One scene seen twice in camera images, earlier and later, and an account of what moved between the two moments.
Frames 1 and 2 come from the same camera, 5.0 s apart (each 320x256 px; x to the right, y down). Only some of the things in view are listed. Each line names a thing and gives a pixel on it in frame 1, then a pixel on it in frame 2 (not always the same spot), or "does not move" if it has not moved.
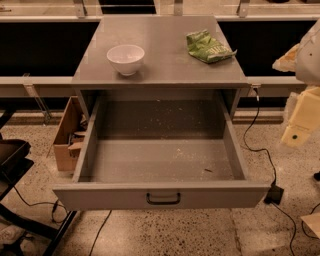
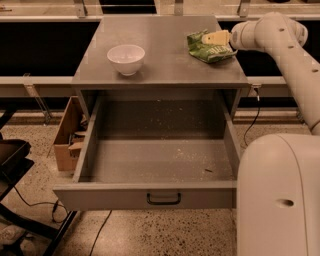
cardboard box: [69, 138] does not move
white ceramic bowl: [126, 58] does not move
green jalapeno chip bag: [203, 46] does not move
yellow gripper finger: [304, 119] -> [243, 36]
